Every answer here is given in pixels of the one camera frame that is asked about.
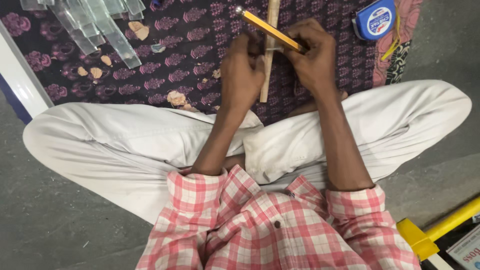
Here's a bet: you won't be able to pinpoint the pink floral cloth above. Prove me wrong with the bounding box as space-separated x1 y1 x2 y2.
372 0 424 88

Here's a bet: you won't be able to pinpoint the person's right hand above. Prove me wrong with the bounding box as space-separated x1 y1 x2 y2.
283 18 340 97

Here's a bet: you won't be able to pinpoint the white trousers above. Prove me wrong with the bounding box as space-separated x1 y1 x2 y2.
22 79 473 226

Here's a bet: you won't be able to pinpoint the pink checked shirt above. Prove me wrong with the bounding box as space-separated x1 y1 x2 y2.
135 164 422 270

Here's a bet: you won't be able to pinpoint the yellow tape measure strap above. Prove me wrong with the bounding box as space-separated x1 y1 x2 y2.
381 5 402 61

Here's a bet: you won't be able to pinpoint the yellow glass cutter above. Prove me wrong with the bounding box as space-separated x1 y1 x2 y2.
235 5 309 54

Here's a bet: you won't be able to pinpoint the blue tape measure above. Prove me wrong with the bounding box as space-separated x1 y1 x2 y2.
352 0 398 41

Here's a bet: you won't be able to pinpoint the pile of clear glass strips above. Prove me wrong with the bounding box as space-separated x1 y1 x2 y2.
19 0 146 70

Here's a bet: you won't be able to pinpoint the person's left hand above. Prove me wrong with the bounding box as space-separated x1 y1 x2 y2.
220 31 266 112

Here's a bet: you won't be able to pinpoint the dark purple patterned cloth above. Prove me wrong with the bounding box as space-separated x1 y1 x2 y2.
0 0 377 126

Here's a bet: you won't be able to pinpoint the printed carton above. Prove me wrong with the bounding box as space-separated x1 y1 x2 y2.
446 213 480 270

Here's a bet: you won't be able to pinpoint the wooden stick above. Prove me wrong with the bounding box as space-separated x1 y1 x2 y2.
259 0 281 103

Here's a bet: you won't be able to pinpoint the scattered tan chips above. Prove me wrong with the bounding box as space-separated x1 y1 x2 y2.
77 20 223 112

